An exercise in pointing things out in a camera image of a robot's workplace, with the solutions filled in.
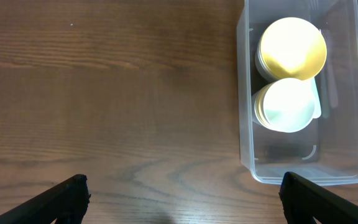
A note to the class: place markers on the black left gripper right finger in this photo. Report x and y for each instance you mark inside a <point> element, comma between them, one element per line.
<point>306,202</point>

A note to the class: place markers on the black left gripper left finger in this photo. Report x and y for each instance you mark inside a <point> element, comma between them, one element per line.
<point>66,202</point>

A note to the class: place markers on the pale green spoon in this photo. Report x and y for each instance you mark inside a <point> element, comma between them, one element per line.
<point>317,105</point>

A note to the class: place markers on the grey plastic cup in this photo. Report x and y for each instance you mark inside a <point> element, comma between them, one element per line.
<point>253,110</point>

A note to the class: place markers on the white plastic cup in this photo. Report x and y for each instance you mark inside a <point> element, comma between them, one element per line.
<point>288,105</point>

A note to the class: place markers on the white plastic bowl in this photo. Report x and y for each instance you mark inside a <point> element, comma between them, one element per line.
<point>262,68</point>

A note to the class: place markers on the yellow plastic bowl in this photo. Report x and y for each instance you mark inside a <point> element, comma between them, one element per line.
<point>292,47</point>

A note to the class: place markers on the yellow plastic cup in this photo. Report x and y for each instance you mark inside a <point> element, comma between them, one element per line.
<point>258,110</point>

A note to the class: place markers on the clear plastic container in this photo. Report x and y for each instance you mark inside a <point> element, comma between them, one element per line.
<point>326,151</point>

